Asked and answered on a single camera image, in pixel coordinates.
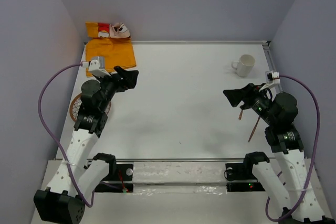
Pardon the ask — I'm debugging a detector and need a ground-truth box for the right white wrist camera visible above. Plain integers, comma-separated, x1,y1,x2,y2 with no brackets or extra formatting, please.
260,71,280,91

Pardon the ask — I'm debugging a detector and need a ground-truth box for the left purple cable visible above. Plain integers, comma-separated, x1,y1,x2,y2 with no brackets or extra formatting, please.
38,62,116,208

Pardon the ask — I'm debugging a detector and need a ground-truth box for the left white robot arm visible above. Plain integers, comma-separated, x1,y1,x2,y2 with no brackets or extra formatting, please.
34,63,139,223

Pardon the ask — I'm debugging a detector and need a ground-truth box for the white ceramic mug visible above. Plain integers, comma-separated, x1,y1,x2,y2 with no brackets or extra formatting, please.
231,54,256,78

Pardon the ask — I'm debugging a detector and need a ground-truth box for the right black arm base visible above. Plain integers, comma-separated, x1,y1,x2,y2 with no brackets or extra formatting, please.
223,163,265,193

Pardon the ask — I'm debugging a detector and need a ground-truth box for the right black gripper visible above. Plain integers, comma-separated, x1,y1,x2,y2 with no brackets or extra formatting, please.
222,82,277,125

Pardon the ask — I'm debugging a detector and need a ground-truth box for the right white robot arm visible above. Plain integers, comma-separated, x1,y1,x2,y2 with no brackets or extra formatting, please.
223,83,335,223

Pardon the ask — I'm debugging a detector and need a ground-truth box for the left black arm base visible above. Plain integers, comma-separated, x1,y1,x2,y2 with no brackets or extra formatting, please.
95,163,134,193

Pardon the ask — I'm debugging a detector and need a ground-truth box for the yellow cartoon cloth napkin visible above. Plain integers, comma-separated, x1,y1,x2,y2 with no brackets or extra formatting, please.
85,22,137,72

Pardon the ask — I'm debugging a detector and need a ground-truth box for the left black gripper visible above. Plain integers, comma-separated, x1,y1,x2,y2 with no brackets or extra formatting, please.
94,66,139,111

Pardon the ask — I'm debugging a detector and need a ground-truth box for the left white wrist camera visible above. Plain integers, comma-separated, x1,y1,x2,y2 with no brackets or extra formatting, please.
81,56,110,78

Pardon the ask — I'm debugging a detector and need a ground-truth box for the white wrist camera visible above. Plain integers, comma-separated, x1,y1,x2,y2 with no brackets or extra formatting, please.
260,71,280,91
81,56,110,78

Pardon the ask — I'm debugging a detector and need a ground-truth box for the floral patterned plate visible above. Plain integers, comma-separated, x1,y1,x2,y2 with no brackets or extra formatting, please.
69,93,112,123

